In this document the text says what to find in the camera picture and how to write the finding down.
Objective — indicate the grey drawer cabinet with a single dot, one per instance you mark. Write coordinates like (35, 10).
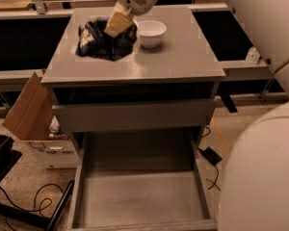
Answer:
(182, 67)

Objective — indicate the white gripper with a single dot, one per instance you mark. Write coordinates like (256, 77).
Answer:
(122, 15)

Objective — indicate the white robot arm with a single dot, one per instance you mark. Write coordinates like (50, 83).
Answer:
(255, 189)

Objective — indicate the black power adapter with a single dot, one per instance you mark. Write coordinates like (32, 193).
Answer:
(210, 155)

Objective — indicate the grey metal rail shelf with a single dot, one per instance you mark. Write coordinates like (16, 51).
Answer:
(13, 80)

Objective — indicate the open grey middle drawer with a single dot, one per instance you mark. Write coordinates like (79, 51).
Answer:
(140, 181)

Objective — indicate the white ceramic bowl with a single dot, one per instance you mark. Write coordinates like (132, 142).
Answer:
(151, 33)

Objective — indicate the closed grey upper drawer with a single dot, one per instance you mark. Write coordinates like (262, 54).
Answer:
(134, 116)

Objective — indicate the open cardboard box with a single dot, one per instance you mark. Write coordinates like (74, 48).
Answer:
(29, 120)

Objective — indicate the white bottle in box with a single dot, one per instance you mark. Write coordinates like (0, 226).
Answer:
(54, 126)

